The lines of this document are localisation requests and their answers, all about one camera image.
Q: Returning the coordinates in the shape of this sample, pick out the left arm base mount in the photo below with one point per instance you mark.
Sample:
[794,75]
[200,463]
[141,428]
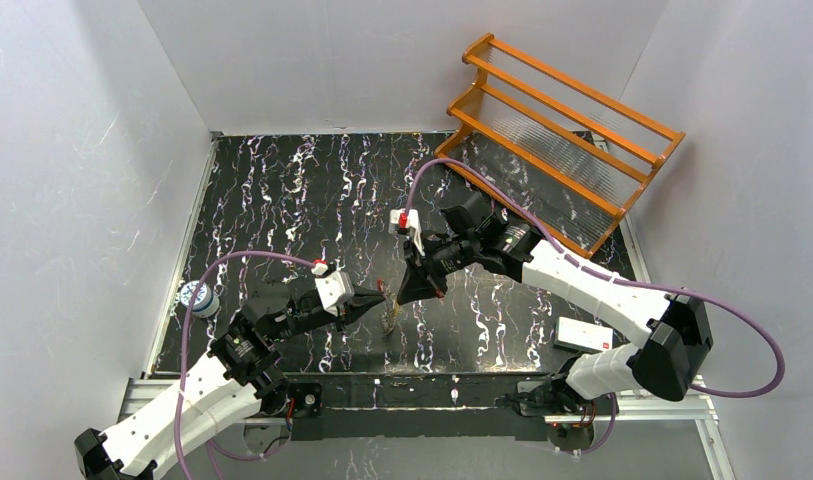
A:
[292,400]

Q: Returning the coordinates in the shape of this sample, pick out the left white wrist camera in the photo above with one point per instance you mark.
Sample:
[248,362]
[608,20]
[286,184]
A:
[333,285]

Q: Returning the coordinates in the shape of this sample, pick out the white box with red mark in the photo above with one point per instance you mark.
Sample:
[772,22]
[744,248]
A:
[576,335]

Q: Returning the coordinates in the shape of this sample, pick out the small blue white jar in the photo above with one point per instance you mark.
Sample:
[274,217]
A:
[203,301]

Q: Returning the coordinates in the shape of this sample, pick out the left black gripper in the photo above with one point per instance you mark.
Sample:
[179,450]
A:
[343,310]

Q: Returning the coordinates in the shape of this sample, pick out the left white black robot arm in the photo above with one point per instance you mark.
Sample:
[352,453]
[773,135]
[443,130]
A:
[236,378]

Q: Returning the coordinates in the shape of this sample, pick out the orange wooden rack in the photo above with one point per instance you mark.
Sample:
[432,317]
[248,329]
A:
[572,155]

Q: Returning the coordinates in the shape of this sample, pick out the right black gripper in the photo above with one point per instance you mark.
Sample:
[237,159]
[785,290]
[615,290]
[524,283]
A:
[426,258]

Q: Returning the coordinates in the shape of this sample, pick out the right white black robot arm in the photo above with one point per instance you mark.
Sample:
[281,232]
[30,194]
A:
[668,335]

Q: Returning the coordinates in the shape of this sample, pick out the white red keyring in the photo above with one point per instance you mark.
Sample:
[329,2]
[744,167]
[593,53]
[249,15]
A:
[389,320]

